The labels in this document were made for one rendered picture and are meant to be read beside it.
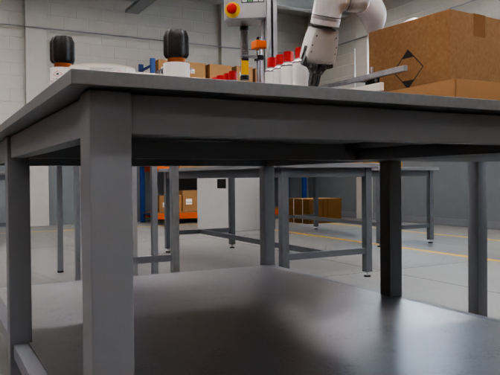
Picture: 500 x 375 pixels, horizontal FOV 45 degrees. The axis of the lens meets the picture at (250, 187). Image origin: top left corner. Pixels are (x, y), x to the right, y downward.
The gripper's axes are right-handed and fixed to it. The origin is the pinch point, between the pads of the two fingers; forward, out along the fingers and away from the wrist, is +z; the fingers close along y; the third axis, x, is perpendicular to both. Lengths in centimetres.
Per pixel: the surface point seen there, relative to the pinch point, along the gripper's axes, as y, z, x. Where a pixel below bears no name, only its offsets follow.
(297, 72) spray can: 1.5, -0.7, -7.7
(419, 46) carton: -17.8, -15.0, 20.9
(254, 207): -274, 252, -493
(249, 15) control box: -7, -12, -62
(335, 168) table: -137, 83, -162
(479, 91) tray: 6, -12, 67
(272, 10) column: -15, -15, -59
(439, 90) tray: 13, -10, 63
